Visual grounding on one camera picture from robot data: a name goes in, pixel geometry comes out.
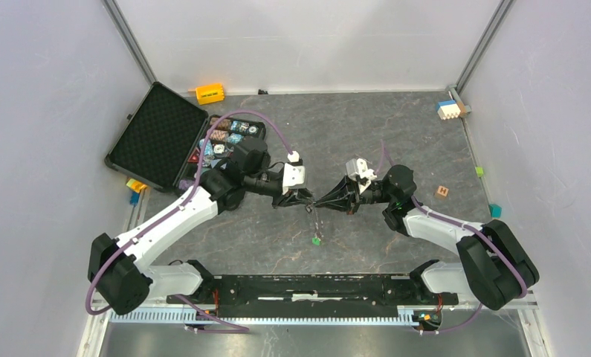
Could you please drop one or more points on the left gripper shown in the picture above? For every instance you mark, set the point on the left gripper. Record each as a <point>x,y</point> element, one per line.
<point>294,200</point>

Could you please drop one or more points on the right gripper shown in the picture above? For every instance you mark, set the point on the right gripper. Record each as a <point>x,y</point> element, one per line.
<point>338,198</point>

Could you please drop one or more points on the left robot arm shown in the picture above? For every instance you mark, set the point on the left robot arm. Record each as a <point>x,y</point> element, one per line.
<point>121,270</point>

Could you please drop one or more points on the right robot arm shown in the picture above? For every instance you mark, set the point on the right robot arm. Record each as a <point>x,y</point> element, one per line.
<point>493,266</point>

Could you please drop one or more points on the small wooden block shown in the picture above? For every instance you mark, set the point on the small wooden block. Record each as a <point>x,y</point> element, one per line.
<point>441,192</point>

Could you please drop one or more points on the blue white toy block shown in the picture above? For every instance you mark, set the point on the blue white toy block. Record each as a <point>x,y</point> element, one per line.
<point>448,109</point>

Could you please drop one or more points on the yellow toy block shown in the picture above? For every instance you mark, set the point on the yellow toy block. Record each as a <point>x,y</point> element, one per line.
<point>208,94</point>

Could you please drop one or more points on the black poker chip case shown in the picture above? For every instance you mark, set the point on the black poker chip case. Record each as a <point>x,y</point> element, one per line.
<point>160,144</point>

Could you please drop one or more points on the small teal cube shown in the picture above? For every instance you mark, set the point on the small teal cube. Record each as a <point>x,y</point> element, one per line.
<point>495,210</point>

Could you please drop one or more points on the yellow blue blocks at left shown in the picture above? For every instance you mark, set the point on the yellow blue blocks at left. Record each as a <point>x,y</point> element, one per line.
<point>136,187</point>

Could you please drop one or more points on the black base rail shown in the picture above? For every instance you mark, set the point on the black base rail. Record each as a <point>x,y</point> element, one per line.
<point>315,296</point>

